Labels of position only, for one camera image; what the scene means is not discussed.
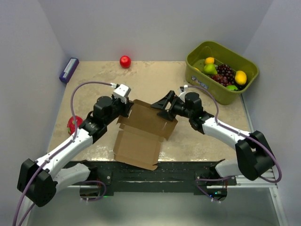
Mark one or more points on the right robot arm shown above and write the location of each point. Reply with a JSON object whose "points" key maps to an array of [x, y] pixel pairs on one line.
{"points": [[253, 156]]}

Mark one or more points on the green plastic tub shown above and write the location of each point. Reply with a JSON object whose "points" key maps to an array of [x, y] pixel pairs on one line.
{"points": [[194, 73]]}

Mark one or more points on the aluminium frame rail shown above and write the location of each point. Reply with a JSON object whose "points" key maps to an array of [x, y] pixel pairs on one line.
{"points": [[143, 127]]}

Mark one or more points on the green pear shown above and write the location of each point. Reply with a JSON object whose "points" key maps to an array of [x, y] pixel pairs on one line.
{"points": [[210, 69]]}

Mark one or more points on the yellow lemon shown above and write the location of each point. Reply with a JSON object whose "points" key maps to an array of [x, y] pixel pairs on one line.
{"points": [[240, 78]]}

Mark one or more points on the orange fruit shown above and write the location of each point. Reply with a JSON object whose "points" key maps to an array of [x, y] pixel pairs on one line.
{"points": [[209, 60]]}

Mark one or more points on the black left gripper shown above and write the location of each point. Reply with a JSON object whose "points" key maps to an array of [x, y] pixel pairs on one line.
{"points": [[126, 106]]}

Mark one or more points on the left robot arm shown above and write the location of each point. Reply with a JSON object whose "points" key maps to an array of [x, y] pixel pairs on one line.
{"points": [[37, 178]]}

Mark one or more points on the purple rectangular box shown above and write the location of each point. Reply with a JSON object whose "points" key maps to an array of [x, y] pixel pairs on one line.
{"points": [[69, 70]]}

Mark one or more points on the red dragon fruit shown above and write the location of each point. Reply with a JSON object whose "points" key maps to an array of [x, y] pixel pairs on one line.
{"points": [[71, 124]]}

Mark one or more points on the dark purple grapes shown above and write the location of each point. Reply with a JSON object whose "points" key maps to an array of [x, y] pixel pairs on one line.
{"points": [[225, 75]]}

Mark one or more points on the red apple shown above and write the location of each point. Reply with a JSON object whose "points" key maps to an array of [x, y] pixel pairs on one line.
{"points": [[125, 61]]}

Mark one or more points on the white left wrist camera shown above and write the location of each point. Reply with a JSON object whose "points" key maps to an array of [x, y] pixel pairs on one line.
{"points": [[122, 91]]}

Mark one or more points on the brown cardboard box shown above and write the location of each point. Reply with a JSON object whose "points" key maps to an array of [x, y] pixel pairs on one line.
{"points": [[140, 136]]}

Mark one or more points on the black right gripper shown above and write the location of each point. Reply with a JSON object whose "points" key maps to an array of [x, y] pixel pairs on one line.
{"points": [[163, 102]]}

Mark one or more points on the green apple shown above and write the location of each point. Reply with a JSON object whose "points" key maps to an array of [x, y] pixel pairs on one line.
{"points": [[232, 88]]}

